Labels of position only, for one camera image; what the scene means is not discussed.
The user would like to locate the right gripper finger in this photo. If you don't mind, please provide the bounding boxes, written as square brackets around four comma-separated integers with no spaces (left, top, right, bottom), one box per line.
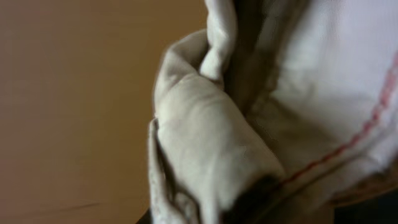
[135,175,280,224]

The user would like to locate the beige khaki shorts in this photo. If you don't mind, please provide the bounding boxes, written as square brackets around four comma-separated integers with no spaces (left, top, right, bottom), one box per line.
[148,0,397,223]

